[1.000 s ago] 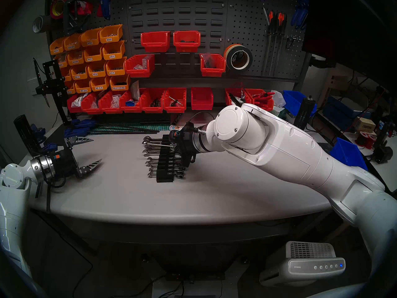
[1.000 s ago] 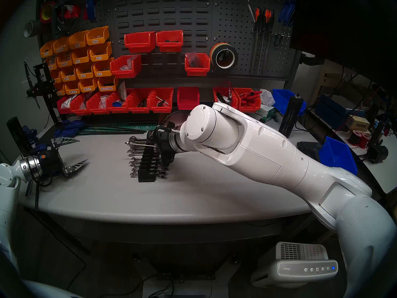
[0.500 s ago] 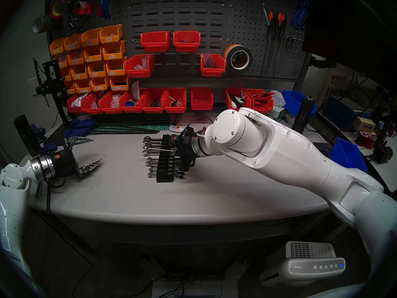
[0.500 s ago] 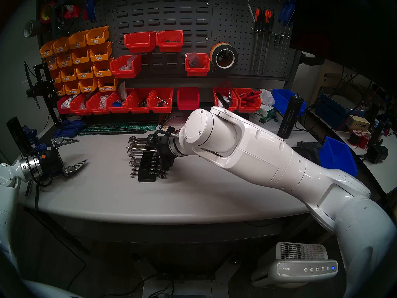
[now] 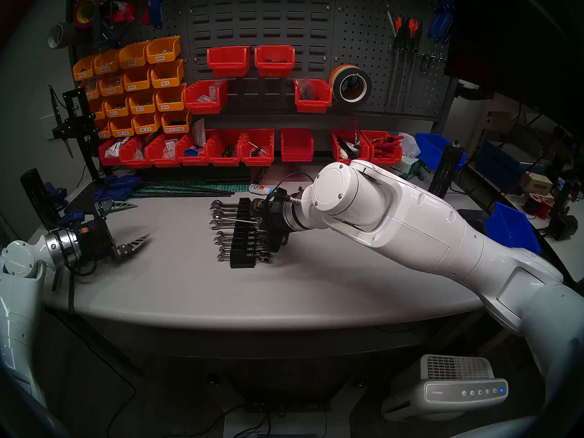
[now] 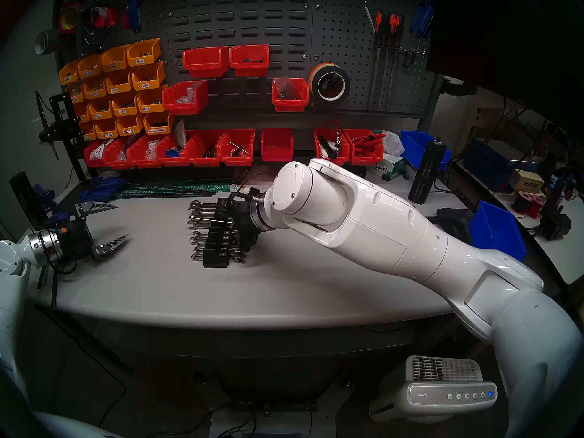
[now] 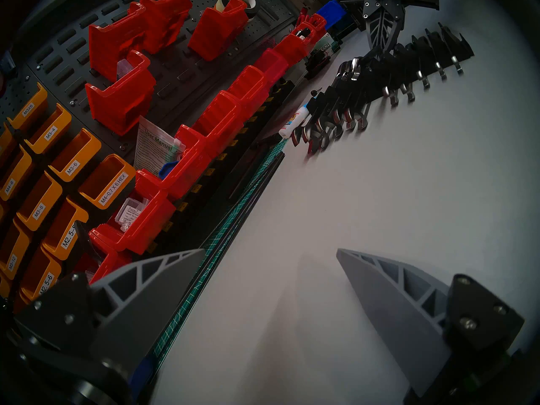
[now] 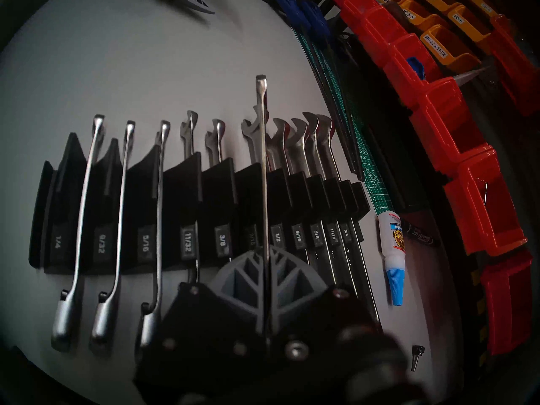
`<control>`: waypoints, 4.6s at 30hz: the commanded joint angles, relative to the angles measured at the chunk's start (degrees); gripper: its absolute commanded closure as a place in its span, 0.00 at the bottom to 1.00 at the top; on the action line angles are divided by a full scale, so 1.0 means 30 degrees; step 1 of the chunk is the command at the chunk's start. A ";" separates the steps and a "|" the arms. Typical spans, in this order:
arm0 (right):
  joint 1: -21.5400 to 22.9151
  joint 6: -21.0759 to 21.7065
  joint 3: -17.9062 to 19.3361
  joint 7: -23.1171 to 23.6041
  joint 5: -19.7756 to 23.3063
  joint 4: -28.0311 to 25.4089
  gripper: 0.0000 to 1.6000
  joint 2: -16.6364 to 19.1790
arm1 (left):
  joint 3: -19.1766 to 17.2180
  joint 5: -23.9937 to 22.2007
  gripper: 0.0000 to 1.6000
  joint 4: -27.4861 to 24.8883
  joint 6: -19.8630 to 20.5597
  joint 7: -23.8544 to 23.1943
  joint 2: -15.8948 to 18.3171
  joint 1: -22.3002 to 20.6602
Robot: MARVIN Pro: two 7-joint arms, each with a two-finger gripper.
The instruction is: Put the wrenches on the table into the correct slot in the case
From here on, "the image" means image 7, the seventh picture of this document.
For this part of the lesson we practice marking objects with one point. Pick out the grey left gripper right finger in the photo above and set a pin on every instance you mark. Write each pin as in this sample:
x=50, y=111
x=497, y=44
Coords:
x=392, y=315

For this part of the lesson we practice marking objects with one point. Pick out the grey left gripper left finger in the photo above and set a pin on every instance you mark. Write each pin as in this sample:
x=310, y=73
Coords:
x=139, y=307

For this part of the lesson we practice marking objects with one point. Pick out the chrome ratchet combination wrench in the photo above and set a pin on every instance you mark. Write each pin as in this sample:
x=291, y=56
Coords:
x=355, y=68

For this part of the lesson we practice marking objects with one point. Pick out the black stepped wrench case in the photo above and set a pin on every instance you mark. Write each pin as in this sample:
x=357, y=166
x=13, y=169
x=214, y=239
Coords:
x=417, y=54

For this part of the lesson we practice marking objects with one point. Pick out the blue plastic storage bin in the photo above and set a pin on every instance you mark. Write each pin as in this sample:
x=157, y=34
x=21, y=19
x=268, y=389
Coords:
x=333, y=11

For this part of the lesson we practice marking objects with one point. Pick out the red plastic storage bin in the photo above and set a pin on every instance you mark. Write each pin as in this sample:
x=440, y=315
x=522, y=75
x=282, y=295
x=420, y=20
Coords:
x=166, y=18
x=272, y=66
x=118, y=41
x=109, y=260
x=122, y=100
x=219, y=28
x=190, y=168
x=147, y=231
x=293, y=47
x=219, y=121
x=249, y=92
x=316, y=24

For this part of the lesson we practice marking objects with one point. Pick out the small black electronic module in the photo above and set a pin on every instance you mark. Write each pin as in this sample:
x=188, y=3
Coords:
x=317, y=62

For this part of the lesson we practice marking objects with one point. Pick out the black white marker pens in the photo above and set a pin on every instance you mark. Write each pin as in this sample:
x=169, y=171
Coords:
x=303, y=33

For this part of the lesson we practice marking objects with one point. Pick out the clear labelled parts bag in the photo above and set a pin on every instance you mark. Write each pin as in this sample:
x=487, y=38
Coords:
x=131, y=214

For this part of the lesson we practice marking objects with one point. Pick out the small black thumb screw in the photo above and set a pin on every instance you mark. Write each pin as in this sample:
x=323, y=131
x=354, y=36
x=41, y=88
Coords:
x=317, y=92

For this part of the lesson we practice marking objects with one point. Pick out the orange bin labelled M2.5-6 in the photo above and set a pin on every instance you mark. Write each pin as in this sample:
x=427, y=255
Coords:
x=40, y=273

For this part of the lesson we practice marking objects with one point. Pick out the orange bin labelled M2.5-5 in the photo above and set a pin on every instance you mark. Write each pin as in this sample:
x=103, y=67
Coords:
x=65, y=229

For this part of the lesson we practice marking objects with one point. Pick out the green cutting mat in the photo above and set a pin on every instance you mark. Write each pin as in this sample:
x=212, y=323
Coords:
x=230, y=222

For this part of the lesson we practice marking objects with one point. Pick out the orange bin labelled M4 HEX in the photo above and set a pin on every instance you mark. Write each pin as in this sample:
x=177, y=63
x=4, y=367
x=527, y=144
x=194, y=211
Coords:
x=107, y=182

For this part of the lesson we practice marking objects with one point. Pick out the large tape roll orange edge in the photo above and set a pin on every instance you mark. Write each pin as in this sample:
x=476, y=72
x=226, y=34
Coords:
x=249, y=1

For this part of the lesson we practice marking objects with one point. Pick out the orange bin labelled M3-12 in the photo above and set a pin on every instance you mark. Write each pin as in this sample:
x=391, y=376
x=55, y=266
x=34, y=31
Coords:
x=14, y=250

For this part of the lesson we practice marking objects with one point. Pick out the white glue bottle blue cap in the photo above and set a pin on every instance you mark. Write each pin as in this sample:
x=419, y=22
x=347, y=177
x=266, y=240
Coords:
x=292, y=122

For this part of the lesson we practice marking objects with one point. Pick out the small blue plastic part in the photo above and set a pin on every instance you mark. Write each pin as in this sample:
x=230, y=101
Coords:
x=168, y=170

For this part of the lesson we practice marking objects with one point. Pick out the orange bin labelled M3-8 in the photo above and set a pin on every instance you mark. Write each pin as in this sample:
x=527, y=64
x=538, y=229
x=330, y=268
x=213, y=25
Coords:
x=40, y=201

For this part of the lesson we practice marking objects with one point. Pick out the white user manual sheet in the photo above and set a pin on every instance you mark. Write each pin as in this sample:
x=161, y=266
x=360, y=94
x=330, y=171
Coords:
x=154, y=149

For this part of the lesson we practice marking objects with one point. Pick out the orange bin labelled M3-6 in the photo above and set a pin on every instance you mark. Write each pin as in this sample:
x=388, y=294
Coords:
x=76, y=155

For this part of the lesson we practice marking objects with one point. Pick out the small orange parts bin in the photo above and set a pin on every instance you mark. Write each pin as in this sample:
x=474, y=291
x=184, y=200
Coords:
x=2, y=210

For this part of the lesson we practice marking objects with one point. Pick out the black marker pen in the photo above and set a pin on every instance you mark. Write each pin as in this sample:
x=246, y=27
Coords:
x=265, y=141

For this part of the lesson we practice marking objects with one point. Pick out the black strip yellow tags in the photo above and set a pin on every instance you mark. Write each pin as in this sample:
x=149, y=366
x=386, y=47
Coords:
x=230, y=155

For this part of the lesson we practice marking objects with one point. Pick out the orange bin labelled M4-6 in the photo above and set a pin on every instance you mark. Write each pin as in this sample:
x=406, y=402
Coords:
x=14, y=174

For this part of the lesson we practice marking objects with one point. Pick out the orange bin labelled M3-4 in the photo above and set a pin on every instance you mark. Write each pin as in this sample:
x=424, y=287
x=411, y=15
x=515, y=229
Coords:
x=50, y=132

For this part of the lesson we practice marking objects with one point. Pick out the orange bin labelled M3X6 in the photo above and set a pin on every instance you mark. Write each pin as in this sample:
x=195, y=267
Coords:
x=27, y=109

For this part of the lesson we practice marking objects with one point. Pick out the clear plastic parts box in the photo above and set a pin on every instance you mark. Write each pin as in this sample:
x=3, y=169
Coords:
x=125, y=67

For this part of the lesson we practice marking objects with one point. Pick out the grey metal pegboard wall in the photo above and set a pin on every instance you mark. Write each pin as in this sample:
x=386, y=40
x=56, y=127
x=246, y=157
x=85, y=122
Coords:
x=177, y=71

